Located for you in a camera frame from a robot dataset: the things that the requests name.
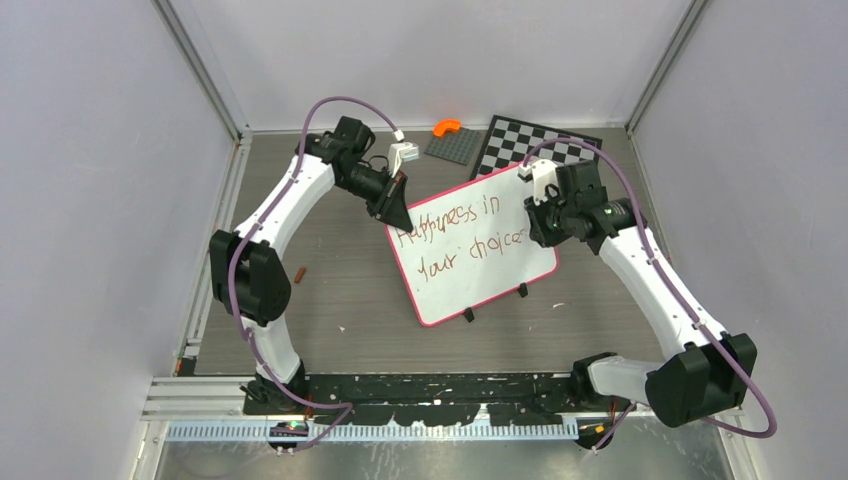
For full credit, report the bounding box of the grey lego baseplate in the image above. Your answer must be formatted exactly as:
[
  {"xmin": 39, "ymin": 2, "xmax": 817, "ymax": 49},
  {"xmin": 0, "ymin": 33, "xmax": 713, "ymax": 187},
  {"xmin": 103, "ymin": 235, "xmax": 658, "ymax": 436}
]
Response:
[{"xmin": 425, "ymin": 127, "xmax": 482, "ymax": 165}]

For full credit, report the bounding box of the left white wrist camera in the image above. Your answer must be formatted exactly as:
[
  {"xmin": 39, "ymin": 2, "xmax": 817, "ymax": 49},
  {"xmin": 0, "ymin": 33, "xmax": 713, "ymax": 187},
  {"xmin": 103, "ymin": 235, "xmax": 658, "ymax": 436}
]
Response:
[{"xmin": 387, "ymin": 130, "xmax": 420, "ymax": 177}]

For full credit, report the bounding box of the white slotted cable duct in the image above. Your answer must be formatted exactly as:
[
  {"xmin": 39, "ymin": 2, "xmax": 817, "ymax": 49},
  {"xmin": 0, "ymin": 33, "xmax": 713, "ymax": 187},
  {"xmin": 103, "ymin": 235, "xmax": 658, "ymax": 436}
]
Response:
[{"xmin": 165, "ymin": 419, "xmax": 579, "ymax": 442}]

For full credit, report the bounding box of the pink framed whiteboard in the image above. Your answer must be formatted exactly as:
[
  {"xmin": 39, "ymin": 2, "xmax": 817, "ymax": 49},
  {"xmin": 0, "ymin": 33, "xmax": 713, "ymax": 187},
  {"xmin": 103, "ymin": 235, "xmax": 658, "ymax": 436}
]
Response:
[{"xmin": 386, "ymin": 167, "xmax": 559, "ymax": 327}]

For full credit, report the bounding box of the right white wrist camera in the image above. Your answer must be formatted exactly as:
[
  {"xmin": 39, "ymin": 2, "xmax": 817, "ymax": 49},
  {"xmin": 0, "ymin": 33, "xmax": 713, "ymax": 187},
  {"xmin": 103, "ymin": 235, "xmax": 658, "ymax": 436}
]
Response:
[{"xmin": 518, "ymin": 158, "xmax": 561, "ymax": 206}]

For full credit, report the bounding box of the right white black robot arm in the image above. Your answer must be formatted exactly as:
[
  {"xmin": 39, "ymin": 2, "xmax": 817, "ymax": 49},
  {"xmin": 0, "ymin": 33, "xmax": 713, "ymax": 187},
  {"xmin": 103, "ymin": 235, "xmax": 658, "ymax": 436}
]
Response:
[{"xmin": 518, "ymin": 159, "xmax": 757, "ymax": 427}]

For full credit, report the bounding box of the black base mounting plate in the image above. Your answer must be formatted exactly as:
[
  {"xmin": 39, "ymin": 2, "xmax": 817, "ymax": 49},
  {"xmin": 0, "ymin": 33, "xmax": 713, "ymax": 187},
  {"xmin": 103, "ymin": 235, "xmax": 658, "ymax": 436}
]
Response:
[{"xmin": 240, "ymin": 373, "xmax": 630, "ymax": 427}]

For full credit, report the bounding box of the orange curved plastic piece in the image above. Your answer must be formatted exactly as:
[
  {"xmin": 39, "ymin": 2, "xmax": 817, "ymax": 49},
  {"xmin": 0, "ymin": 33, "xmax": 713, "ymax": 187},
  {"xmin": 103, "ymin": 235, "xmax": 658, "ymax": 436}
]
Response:
[{"xmin": 432, "ymin": 118, "xmax": 462, "ymax": 138}]

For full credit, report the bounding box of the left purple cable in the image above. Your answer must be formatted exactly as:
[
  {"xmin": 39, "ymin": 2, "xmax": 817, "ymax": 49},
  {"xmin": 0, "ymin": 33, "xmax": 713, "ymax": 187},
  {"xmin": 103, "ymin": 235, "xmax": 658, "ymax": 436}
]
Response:
[{"xmin": 227, "ymin": 95, "xmax": 407, "ymax": 454}]

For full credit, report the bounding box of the black white checkerboard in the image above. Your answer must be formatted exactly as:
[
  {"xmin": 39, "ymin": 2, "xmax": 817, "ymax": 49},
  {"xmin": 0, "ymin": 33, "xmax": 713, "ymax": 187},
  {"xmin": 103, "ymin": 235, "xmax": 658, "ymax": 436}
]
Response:
[{"xmin": 469, "ymin": 115, "xmax": 602, "ymax": 180}]

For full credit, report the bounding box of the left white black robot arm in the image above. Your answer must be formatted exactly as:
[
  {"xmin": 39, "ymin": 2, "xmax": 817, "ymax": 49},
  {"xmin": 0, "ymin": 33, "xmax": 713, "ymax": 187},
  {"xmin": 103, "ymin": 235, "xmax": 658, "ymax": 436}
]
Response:
[{"xmin": 208, "ymin": 117, "xmax": 419, "ymax": 414}]

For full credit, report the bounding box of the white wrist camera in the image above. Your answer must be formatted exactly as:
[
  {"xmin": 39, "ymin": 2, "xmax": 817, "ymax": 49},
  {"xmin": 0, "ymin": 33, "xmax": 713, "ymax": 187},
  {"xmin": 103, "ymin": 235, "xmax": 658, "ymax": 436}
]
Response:
[
  {"xmin": 387, "ymin": 130, "xmax": 420, "ymax": 177},
  {"xmin": 518, "ymin": 158, "xmax": 561, "ymax": 206}
]

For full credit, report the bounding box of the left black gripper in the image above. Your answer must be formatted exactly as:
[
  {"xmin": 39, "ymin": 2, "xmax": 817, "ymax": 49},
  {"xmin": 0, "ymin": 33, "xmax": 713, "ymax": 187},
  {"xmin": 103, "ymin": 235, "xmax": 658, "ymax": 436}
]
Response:
[{"xmin": 340, "ymin": 165, "xmax": 414, "ymax": 234}]

